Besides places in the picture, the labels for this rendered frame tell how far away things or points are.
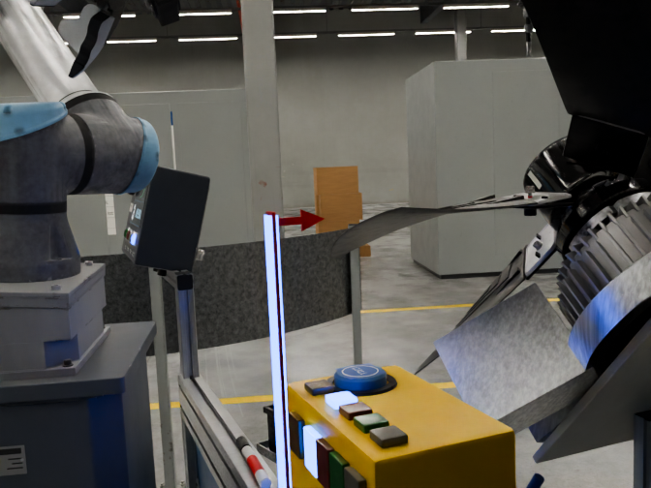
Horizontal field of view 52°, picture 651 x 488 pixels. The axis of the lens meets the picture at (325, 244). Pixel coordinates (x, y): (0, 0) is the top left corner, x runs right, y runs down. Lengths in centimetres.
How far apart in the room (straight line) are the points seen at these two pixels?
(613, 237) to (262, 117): 451
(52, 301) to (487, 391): 53
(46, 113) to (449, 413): 67
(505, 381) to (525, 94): 662
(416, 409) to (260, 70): 484
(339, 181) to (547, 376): 825
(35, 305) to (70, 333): 5
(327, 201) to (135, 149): 803
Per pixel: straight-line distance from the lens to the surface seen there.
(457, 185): 713
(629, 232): 82
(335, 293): 304
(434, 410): 47
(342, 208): 903
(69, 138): 97
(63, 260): 95
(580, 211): 88
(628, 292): 76
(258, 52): 526
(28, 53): 117
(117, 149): 101
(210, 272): 266
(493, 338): 86
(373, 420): 44
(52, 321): 87
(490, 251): 729
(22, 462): 92
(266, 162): 519
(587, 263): 83
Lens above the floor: 124
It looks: 7 degrees down
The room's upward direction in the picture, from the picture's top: 3 degrees counter-clockwise
